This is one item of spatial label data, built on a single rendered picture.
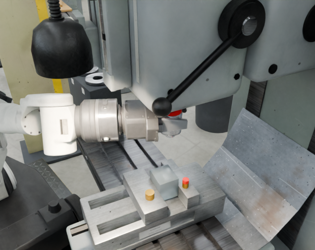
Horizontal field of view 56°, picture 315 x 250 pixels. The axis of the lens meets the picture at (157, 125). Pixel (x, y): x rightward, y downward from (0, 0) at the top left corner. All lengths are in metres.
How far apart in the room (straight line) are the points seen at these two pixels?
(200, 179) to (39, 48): 0.59
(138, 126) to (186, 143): 2.07
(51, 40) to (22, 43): 1.91
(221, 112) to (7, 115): 2.15
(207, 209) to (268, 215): 0.19
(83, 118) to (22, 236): 0.81
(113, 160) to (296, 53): 0.66
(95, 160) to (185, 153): 1.58
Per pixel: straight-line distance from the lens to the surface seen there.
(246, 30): 0.46
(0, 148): 1.18
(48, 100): 0.60
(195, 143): 2.64
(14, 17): 2.23
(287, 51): 0.57
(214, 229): 0.82
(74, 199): 1.37
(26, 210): 1.44
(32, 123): 0.70
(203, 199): 0.79
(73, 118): 0.60
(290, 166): 0.89
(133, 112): 0.59
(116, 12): 0.48
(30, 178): 1.58
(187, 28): 0.44
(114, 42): 0.49
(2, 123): 0.75
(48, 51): 0.37
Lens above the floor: 1.57
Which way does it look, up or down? 33 degrees down
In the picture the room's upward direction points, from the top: straight up
